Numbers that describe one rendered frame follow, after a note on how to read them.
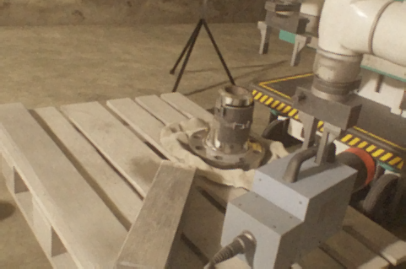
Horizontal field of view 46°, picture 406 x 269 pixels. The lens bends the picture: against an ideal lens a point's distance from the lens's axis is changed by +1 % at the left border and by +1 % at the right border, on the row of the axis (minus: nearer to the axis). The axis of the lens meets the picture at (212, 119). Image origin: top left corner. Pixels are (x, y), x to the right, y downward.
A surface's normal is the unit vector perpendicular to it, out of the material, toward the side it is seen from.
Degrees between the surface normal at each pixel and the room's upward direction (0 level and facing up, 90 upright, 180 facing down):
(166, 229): 0
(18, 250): 0
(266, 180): 90
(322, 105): 90
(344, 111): 90
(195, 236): 0
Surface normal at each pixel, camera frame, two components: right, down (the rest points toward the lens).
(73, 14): 0.58, 0.40
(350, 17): -0.59, 0.16
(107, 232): 0.14, -0.91
